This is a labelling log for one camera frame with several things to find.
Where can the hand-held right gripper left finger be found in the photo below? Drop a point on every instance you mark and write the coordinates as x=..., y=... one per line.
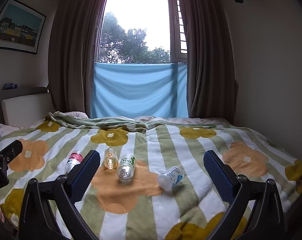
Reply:
x=84, y=173

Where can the striped floral blanket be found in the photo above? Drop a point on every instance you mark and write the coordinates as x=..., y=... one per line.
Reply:
x=166, y=145

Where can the clear bottle with green label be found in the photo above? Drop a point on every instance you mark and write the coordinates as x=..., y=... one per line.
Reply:
x=126, y=170

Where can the white padded cushion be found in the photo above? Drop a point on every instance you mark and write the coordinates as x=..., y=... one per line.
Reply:
x=25, y=108

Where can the framed picture of houses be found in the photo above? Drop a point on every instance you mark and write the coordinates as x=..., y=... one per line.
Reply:
x=17, y=26

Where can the window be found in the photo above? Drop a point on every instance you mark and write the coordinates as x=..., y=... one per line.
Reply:
x=136, y=27

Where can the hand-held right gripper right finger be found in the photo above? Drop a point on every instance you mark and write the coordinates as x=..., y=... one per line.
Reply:
x=218, y=173

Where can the white blue label bottle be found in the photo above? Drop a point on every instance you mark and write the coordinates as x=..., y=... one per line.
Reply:
x=171, y=177

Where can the small bottle of yellow liquid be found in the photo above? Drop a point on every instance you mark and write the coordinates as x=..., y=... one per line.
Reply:
x=110, y=159

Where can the brown curtain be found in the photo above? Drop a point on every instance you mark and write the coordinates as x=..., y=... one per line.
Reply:
x=208, y=55
x=73, y=50

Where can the clear bottle with red label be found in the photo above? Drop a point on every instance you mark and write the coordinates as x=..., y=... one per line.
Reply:
x=74, y=160

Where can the light blue cloth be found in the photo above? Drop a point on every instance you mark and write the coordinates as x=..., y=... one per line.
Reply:
x=138, y=92

